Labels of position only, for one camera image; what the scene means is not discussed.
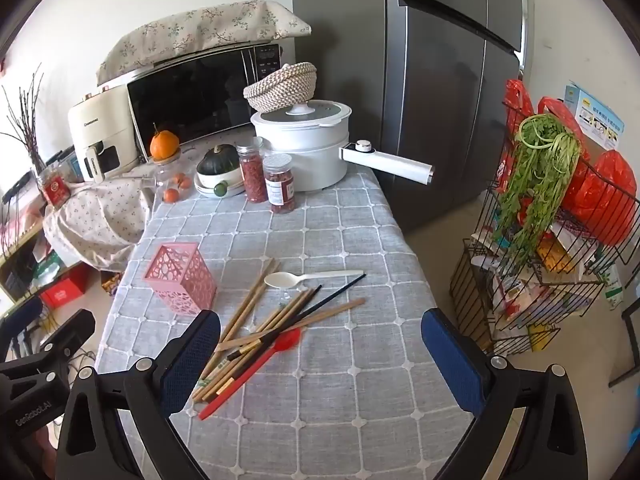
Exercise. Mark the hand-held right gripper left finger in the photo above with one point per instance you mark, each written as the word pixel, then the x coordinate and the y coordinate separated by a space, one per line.
pixel 192 355

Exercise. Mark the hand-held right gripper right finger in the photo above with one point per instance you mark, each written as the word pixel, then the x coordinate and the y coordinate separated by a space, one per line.
pixel 450 355

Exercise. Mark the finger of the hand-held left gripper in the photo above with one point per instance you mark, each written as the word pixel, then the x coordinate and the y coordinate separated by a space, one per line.
pixel 22 312
pixel 70 327

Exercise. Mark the pink perforated utensil holder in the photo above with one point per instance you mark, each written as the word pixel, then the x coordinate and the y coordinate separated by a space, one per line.
pixel 175 280

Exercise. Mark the red plastic spoon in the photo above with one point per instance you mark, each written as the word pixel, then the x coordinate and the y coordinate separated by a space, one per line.
pixel 290 340

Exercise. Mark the bundle of wooden chopsticks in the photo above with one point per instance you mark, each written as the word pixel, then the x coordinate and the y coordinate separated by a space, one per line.
pixel 292 305

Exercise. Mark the black chopstick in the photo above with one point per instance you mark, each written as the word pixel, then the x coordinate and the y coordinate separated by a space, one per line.
pixel 340 290
pixel 306 302

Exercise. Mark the red cardboard box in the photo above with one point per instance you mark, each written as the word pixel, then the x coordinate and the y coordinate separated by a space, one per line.
pixel 65 292

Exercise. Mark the floral draped cloth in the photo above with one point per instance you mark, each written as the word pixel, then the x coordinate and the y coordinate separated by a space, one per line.
pixel 95 220

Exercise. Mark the white plastic spoon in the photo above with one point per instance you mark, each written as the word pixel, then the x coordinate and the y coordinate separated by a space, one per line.
pixel 280 280

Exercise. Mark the red tin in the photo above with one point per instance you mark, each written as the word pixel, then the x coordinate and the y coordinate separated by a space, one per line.
pixel 55 190

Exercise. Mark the small orange tomato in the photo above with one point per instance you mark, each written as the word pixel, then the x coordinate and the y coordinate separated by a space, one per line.
pixel 171 195
pixel 180 180

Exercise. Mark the dry branches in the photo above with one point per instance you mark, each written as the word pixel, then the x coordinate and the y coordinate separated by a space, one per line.
pixel 32 150

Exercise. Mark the green lime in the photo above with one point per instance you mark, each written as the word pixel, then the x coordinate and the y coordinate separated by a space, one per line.
pixel 220 189

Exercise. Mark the grey checked tablecloth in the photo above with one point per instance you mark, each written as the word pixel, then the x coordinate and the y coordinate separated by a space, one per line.
pixel 325 240

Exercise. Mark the clear glass jar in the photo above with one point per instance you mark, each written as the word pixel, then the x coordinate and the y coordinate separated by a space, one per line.
pixel 162 175

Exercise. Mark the white bowl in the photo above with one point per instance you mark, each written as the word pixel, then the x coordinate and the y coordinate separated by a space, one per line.
pixel 231 180

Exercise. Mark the green leafy vegetable bunch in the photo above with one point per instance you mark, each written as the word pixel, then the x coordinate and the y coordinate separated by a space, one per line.
pixel 530 185

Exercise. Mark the tall jar of red berries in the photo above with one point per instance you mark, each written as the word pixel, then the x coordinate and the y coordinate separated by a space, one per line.
pixel 253 175

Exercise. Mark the short jar with red label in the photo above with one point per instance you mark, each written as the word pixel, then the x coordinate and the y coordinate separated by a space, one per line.
pixel 277 185

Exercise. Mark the dark green squash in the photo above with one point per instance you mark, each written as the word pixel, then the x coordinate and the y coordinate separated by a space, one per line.
pixel 217 160

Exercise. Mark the cream air fryer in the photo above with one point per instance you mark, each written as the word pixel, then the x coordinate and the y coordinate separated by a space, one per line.
pixel 100 125

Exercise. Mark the orange fruit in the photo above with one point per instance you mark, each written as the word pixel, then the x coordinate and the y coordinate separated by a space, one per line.
pixel 164 146

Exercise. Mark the white electric cooking pot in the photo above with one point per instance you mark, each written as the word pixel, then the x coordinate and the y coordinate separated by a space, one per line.
pixel 300 155

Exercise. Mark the grey refrigerator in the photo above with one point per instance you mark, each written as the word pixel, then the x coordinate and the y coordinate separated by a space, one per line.
pixel 425 110

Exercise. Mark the red printed plastic bag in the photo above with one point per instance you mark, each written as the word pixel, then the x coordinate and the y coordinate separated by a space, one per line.
pixel 515 105

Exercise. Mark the black microwave oven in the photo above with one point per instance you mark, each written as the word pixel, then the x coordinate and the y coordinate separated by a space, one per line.
pixel 190 95

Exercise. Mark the blue printed cardboard box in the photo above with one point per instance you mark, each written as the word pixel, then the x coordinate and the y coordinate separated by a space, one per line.
pixel 595 120

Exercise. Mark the woven straw basket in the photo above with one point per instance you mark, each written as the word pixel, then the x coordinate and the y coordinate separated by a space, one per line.
pixel 280 87

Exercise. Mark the floral microwave cover cloth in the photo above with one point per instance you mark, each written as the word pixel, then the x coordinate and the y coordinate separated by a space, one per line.
pixel 200 25

